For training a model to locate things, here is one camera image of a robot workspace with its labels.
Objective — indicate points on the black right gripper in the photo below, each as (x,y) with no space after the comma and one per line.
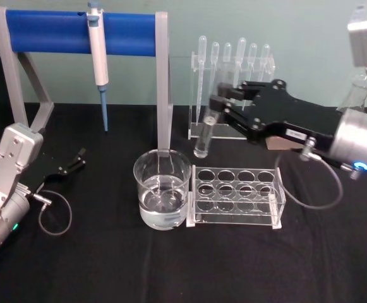
(274,110)

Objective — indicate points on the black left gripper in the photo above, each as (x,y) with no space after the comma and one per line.
(52,178)

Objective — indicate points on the clear glass test tube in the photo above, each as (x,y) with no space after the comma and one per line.
(203,139)

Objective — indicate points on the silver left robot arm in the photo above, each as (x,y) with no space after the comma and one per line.
(9,189)

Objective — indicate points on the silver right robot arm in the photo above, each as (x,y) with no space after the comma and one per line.
(363,142)

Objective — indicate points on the clear acrylic dropper rack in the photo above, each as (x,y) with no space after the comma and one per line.
(202,131)

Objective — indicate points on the glass beaker with water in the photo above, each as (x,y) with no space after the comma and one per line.
(161,202)

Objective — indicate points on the white and blue micropipette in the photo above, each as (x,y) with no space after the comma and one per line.
(98,63)

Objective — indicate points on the clear acrylic test tube rack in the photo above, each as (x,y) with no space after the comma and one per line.
(233,202)

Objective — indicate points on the black table cloth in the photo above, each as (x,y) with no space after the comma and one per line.
(107,268)

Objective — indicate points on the clear glass conical flask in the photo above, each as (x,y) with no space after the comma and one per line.
(357,94)

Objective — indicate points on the grey stand with blue bar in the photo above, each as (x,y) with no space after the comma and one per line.
(44,31)

